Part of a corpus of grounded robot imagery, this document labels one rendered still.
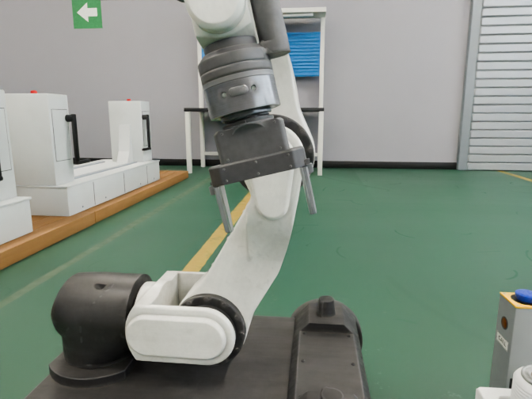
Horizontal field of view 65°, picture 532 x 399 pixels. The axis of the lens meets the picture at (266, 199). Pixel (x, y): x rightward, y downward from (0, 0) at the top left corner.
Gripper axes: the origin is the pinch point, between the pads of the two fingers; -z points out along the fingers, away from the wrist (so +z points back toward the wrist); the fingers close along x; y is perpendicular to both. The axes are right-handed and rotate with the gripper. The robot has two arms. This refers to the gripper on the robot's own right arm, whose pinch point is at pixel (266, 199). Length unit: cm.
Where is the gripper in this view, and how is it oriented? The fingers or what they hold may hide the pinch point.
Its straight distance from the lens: 52.7
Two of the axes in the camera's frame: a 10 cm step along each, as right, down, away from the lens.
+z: -2.3, -9.7, -1.3
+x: 9.7, -2.2, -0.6
